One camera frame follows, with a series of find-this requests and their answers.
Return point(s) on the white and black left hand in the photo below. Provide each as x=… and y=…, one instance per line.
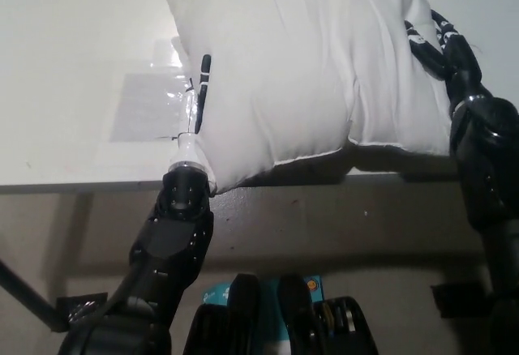
x=188, y=150

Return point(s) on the black and white right hand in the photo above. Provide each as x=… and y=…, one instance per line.
x=458, y=59

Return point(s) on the white pillow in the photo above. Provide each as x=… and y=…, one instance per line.
x=308, y=79

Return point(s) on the clear plastic sleeve with paper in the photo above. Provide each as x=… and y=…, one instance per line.
x=142, y=103

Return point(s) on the black table leg bar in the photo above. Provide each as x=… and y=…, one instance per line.
x=28, y=294

